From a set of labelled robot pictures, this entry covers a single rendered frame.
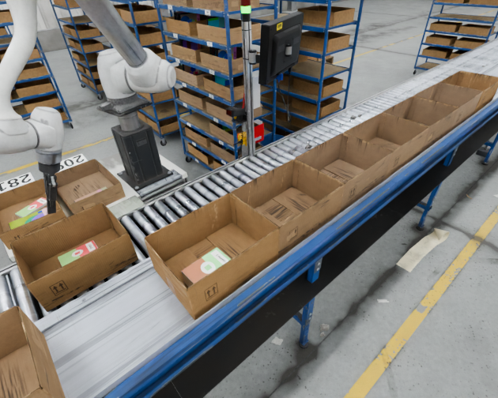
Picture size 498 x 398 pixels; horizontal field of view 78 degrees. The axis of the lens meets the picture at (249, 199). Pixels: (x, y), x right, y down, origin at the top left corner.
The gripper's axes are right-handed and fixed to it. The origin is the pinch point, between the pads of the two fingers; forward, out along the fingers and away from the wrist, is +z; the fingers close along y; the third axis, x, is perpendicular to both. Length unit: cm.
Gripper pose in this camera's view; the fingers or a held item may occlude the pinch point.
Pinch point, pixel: (50, 205)
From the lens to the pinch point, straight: 155.2
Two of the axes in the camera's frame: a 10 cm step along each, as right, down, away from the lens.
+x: -7.2, 1.3, -6.8
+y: -6.6, -4.5, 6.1
